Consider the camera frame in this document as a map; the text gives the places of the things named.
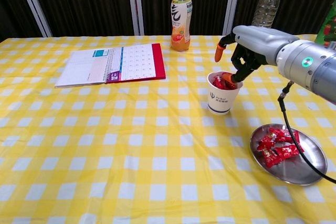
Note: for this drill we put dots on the clear water bottle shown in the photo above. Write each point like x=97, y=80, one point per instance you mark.
x=270, y=6

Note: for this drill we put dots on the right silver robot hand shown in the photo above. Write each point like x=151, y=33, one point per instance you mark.
x=262, y=40

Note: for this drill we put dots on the black pleated curtain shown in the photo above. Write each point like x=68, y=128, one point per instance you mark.
x=84, y=3

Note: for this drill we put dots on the white paper cup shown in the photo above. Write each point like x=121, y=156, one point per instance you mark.
x=223, y=100

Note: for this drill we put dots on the spiral desk calendar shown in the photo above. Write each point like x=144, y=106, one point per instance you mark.
x=86, y=69

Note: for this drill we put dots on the orange juice bottle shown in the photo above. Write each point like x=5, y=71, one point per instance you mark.
x=181, y=24

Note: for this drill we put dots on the red candy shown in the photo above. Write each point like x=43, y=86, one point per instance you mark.
x=281, y=132
x=270, y=160
x=217, y=82
x=266, y=142
x=228, y=85
x=286, y=151

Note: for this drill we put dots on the white frame post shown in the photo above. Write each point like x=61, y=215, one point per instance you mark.
x=232, y=3
x=135, y=3
x=32, y=3

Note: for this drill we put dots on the round steel plate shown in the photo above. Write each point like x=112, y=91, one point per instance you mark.
x=312, y=161

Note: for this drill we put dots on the yellow checkered tablecloth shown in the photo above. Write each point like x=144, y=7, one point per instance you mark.
x=131, y=129

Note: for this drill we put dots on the green bottle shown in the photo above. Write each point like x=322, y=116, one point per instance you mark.
x=328, y=32

